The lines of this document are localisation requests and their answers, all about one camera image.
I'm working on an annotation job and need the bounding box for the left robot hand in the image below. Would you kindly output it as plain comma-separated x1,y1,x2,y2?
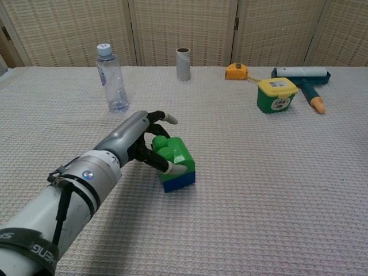
92,110,187,175

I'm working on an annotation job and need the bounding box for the green toy block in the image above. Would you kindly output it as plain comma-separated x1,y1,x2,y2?
151,136,196,183

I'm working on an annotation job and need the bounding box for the blue toy block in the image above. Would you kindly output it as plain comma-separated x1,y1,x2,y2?
162,171,197,194

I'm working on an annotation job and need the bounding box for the clear plastic water bottle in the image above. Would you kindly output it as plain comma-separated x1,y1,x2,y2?
95,43,130,113

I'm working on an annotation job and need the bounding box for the grey cardboard tube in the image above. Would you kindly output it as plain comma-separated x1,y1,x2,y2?
175,47,192,82

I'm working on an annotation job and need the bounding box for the beige woven screen panel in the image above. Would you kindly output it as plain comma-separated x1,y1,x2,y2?
128,0,240,67
0,0,139,68
304,0,368,67
231,0,328,67

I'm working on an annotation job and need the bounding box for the yellow tape measure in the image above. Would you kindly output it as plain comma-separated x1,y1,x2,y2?
224,62,261,84

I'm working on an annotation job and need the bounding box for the white woven tablecloth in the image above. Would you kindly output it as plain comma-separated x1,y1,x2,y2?
0,66,368,276

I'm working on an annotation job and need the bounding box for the green container with yellow lid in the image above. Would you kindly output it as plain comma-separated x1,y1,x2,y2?
256,78,299,114

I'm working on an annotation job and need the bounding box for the teal lint roller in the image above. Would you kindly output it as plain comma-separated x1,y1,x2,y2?
271,66,332,115

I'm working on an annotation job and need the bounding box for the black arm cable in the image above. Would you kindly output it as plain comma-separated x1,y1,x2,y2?
47,165,76,246

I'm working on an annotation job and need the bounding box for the black strap with lettering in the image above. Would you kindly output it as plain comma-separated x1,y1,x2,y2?
0,228,60,276

